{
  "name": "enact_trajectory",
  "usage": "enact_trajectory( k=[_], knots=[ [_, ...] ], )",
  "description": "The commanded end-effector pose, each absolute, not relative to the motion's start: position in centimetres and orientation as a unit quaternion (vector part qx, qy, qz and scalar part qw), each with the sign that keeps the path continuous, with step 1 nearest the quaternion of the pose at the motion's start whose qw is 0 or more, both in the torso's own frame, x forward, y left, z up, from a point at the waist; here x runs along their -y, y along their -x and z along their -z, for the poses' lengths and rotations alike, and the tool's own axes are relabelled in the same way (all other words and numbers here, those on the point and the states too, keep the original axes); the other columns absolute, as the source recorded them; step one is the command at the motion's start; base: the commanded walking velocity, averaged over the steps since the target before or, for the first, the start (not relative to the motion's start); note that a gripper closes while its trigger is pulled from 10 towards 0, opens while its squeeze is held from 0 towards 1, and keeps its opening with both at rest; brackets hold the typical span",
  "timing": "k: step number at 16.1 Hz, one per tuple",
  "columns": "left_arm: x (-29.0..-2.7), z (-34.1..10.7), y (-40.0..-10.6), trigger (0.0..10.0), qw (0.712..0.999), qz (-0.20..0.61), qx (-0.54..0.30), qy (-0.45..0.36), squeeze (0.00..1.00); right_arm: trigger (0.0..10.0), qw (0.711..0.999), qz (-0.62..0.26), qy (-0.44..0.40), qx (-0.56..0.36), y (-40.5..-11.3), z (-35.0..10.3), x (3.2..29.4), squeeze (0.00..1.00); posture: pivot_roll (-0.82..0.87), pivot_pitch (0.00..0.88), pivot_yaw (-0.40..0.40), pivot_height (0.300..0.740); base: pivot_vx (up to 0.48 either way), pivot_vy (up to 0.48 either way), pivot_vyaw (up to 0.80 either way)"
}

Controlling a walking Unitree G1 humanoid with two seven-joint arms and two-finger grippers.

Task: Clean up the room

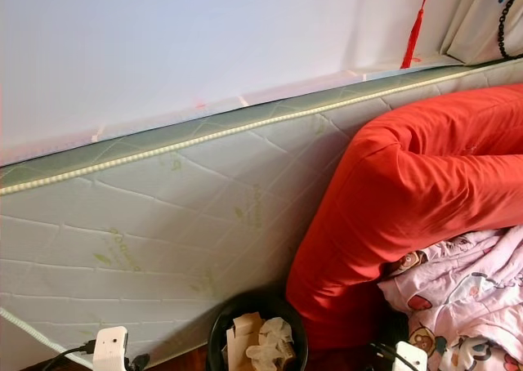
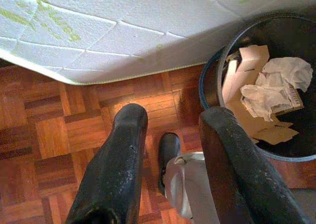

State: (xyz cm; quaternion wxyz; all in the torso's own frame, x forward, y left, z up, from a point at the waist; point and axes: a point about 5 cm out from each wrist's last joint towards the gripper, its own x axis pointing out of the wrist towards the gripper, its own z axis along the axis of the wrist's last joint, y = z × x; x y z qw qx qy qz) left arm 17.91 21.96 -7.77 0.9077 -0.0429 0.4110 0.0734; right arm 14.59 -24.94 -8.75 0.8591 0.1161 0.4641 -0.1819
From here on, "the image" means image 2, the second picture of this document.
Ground white quilted mattress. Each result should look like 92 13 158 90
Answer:
0 0 316 85

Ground black round waste bin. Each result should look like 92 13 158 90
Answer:
199 10 316 163

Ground brown cardboard scraps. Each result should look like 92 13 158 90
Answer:
222 44 305 145

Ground white crumpled paper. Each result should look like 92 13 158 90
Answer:
240 57 314 122

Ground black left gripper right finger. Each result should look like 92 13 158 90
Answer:
198 107 307 224

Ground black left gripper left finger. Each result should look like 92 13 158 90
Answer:
65 103 149 224

